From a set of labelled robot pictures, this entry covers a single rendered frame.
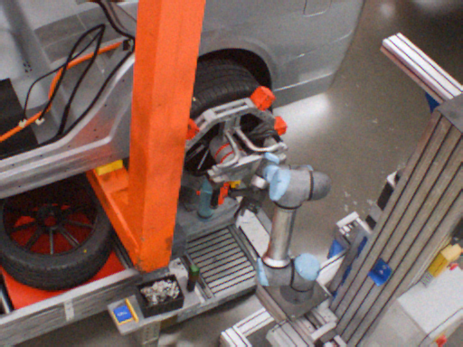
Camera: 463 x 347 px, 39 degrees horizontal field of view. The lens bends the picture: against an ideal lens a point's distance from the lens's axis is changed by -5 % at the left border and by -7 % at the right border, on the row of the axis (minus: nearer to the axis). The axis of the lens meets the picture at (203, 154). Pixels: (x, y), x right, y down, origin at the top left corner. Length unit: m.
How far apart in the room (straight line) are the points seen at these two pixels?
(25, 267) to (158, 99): 1.35
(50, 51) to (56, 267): 1.12
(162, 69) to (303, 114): 2.69
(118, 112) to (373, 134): 2.26
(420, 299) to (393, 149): 2.34
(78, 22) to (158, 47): 1.59
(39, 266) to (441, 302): 1.87
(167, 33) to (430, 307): 1.42
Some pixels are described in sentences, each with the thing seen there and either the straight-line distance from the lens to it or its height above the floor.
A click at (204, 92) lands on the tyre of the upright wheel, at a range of 3.16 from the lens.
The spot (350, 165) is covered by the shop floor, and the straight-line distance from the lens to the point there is 4.64.
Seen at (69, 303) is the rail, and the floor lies 0.36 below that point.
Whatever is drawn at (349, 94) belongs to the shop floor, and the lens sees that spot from 5.13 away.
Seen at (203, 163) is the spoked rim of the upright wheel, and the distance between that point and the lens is 3.58.
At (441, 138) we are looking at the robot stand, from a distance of 2.16.
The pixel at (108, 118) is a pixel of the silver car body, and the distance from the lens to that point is 3.18.
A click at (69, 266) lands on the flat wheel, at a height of 0.50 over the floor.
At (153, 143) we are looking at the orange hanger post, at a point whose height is 1.48.
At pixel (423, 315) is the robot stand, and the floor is 1.23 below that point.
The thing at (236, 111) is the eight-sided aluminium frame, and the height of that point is 1.12.
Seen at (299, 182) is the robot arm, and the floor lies 1.43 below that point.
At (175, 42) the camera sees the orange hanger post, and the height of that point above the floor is 1.95.
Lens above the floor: 3.37
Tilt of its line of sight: 49 degrees down
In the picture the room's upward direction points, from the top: 10 degrees clockwise
